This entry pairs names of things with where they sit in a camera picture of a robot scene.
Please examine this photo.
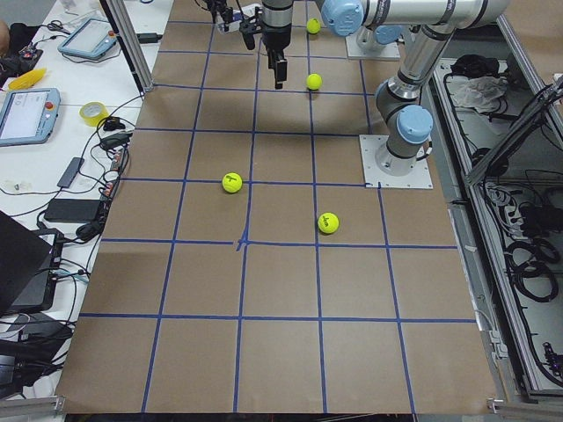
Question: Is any yellow corn toy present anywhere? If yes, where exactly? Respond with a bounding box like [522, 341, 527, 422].
[8, 68, 47, 91]

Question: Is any tennis ball centre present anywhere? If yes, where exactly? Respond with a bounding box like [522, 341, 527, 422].
[306, 73, 323, 91]

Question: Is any yellow tape roll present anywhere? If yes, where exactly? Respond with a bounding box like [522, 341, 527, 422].
[79, 101, 109, 127]

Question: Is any teach pendant near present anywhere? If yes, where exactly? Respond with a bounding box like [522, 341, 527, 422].
[1, 88, 61, 147]

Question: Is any clear tennis ball can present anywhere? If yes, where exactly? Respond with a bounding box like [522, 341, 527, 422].
[216, 3, 260, 33]

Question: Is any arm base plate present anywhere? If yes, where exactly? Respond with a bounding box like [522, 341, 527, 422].
[346, 25, 402, 62]
[359, 135, 433, 190]

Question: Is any grey usb hub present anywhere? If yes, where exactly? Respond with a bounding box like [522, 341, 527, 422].
[57, 156, 84, 189]

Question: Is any person at desk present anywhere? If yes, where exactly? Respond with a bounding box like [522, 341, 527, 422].
[0, 19, 11, 56]

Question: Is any black laptop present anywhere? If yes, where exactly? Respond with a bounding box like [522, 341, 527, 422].
[1, 213, 62, 316]

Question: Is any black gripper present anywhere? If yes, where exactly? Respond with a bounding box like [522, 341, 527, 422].
[239, 21, 291, 90]

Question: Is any aluminium frame post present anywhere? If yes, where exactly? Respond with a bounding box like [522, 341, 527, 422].
[99, 0, 154, 94]

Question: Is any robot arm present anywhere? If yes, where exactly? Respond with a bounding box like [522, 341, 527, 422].
[316, 0, 508, 177]
[194, 0, 233, 23]

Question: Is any tennis ball near left side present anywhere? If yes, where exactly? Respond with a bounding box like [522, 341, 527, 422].
[222, 172, 243, 193]

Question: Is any black power brick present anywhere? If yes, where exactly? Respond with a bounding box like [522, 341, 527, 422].
[136, 33, 163, 44]

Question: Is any white crumpled cloth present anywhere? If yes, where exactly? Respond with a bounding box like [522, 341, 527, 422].
[452, 76, 508, 113]

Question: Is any tennis ball right side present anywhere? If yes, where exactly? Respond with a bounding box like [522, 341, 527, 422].
[306, 18, 321, 34]

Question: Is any tennis ball far left side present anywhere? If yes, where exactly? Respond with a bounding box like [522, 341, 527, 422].
[317, 212, 340, 235]

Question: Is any black power adapter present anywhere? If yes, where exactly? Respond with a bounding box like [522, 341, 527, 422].
[44, 199, 100, 223]

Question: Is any teach pendant far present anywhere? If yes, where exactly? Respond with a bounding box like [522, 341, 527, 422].
[57, 18, 117, 61]

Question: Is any tennis ball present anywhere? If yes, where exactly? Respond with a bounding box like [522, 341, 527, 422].
[306, 18, 321, 34]
[222, 172, 243, 193]
[306, 73, 323, 91]
[317, 212, 340, 235]

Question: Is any teach pendant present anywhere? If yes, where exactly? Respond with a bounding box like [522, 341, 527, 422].
[57, 18, 117, 61]
[1, 88, 61, 147]

